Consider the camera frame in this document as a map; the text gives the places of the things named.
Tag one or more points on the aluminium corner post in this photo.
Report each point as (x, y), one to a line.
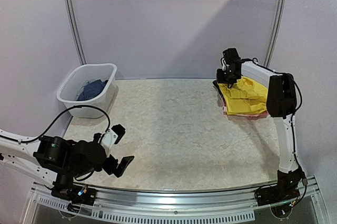
(275, 31)
(74, 30)

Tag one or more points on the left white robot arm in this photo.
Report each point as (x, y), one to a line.
(59, 162)

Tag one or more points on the left aluminium corner post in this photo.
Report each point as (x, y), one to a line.
(74, 30)

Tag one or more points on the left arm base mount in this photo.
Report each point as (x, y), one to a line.
(63, 188)

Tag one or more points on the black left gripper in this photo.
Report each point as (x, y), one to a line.
(118, 171)

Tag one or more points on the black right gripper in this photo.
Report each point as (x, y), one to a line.
(226, 77)

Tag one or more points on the blue garment in basket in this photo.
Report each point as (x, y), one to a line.
(91, 90)

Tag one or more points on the yellow garment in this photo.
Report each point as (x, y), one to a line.
(245, 96)

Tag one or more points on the right aluminium corner post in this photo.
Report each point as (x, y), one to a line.
(275, 31)

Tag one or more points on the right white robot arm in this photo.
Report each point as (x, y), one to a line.
(281, 103)

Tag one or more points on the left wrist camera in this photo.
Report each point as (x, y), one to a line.
(110, 138)

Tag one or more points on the green sleeveless shirt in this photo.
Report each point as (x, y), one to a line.
(220, 100)

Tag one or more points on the white plastic laundry basket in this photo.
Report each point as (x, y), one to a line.
(95, 107)

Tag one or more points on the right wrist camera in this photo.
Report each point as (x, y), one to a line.
(230, 57)

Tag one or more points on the pink folded shorts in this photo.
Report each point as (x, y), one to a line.
(253, 115)

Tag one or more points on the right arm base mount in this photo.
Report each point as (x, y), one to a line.
(288, 192)

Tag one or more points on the aluminium front rail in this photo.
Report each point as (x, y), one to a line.
(236, 205)

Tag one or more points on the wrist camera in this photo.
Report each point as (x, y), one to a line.
(230, 57)
(110, 138)

